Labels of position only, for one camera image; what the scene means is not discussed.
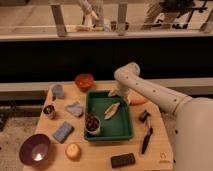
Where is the black rectangular block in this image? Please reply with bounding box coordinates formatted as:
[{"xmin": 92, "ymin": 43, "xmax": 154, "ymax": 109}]
[{"xmin": 111, "ymin": 153, "xmax": 136, "ymax": 168}]

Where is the blue sponge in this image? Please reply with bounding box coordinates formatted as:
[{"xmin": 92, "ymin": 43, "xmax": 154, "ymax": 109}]
[{"xmin": 53, "ymin": 121, "xmax": 74, "ymax": 143}]

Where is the small metal can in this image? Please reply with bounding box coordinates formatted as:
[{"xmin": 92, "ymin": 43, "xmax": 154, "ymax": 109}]
[{"xmin": 43, "ymin": 105, "xmax": 56, "ymax": 119}]

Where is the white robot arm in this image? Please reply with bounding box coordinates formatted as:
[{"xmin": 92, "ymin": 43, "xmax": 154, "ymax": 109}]
[{"xmin": 109, "ymin": 62, "xmax": 213, "ymax": 171}]

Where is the wooden table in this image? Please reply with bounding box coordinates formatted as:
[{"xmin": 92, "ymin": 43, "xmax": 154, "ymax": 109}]
[{"xmin": 23, "ymin": 84, "xmax": 173, "ymax": 171}]

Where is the grey-blue cup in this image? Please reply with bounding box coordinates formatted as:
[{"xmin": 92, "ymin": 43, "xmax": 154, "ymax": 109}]
[{"xmin": 51, "ymin": 84, "xmax": 64, "ymax": 99}]

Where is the red-orange bowl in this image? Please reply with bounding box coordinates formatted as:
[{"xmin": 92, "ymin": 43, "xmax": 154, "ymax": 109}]
[{"xmin": 75, "ymin": 73, "xmax": 94, "ymax": 92}]

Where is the orange carrot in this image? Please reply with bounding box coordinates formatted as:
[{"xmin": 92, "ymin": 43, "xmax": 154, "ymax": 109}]
[{"xmin": 130, "ymin": 98, "xmax": 148, "ymax": 106}]

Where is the yellow banana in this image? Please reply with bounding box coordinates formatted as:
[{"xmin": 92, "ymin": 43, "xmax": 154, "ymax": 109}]
[{"xmin": 104, "ymin": 102, "xmax": 120, "ymax": 120}]

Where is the green plastic tray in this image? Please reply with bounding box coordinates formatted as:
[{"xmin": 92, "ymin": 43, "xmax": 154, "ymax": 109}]
[{"xmin": 84, "ymin": 90, "xmax": 134, "ymax": 142}]

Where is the black office chair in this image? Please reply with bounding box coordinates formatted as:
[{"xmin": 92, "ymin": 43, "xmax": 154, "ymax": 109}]
[{"xmin": 159, "ymin": 0, "xmax": 208, "ymax": 29}]

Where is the metal railing frame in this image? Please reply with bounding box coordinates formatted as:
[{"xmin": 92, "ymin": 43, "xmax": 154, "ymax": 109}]
[{"xmin": 0, "ymin": 0, "xmax": 213, "ymax": 41}]

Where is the crumpled blue-grey cloth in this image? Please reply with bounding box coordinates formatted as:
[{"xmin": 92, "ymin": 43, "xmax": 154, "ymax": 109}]
[{"xmin": 65, "ymin": 101, "xmax": 83, "ymax": 117}]

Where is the cup of dark berries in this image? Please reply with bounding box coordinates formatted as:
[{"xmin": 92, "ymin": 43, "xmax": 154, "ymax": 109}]
[{"xmin": 85, "ymin": 114, "xmax": 100, "ymax": 135}]

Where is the purple bowl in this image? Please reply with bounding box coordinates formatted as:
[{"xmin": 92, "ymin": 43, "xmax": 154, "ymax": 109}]
[{"xmin": 19, "ymin": 134, "xmax": 51, "ymax": 166}]

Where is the yellow round fruit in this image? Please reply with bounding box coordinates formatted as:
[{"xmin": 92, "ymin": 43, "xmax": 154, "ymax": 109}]
[{"xmin": 65, "ymin": 143, "xmax": 81, "ymax": 160}]

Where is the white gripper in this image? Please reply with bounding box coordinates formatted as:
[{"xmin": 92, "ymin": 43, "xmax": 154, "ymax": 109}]
[{"xmin": 108, "ymin": 88, "xmax": 131, "ymax": 105}]

